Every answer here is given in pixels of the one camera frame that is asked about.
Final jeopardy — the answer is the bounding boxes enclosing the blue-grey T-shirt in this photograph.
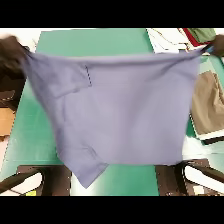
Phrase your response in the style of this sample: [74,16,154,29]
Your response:
[20,45,206,190]

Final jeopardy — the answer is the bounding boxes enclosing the tan garment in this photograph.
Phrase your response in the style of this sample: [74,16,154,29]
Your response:
[190,70,224,136]

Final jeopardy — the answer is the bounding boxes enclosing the red garment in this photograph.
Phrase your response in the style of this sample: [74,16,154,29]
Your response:
[182,28,214,47]

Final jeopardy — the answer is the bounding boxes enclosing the green garment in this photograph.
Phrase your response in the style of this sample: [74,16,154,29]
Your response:
[189,28,218,43]

